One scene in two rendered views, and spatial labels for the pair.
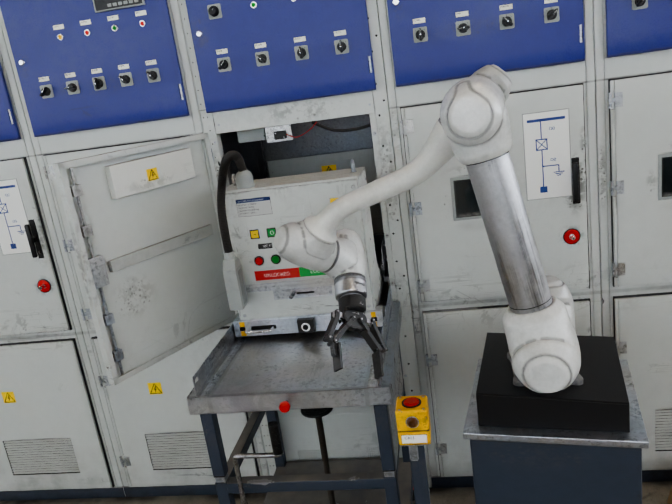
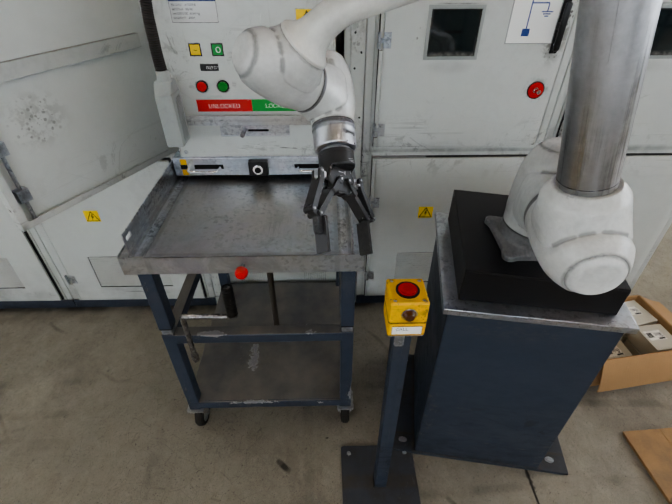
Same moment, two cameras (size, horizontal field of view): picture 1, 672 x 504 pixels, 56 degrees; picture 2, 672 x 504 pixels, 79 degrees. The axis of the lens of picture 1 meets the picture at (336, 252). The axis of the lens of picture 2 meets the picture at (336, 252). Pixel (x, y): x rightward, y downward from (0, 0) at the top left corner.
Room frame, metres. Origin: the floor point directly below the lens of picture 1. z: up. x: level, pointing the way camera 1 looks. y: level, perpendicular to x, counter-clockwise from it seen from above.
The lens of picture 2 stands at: (0.85, 0.14, 1.48)
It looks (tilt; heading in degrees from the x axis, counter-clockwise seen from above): 38 degrees down; 349
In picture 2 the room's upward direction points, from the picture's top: straight up
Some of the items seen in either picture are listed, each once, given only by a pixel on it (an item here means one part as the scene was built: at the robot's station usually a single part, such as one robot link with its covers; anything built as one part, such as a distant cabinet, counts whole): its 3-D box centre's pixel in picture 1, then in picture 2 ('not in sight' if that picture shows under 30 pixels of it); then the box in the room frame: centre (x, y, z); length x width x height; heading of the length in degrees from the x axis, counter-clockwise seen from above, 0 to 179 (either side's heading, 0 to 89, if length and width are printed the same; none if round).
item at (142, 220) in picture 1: (159, 250); (66, 59); (2.19, 0.62, 1.21); 0.63 x 0.07 x 0.74; 143
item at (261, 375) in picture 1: (307, 351); (259, 196); (2.02, 0.15, 0.82); 0.68 x 0.62 x 0.06; 170
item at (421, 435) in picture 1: (413, 420); (405, 307); (1.43, -0.13, 0.85); 0.08 x 0.08 x 0.10; 80
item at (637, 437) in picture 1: (550, 396); (519, 262); (1.63, -0.56, 0.74); 0.46 x 0.46 x 0.02; 70
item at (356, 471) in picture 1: (322, 442); (270, 280); (2.02, 0.15, 0.46); 0.64 x 0.58 x 0.66; 170
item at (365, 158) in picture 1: (329, 174); not in sight; (2.95, -0.02, 1.28); 0.58 x 0.02 x 0.19; 80
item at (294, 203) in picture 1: (296, 255); (249, 83); (2.08, 0.14, 1.15); 0.48 x 0.01 x 0.48; 80
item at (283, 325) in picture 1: (308, 321); (259, 163); (2.10, 0.13, 0.90); 0.54 x 0.05 x 0.06; 80
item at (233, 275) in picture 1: (235, 282); (172, 112); (2.05, 0.35, 1.09); 0.08 x 0.05 x 0.17; 170
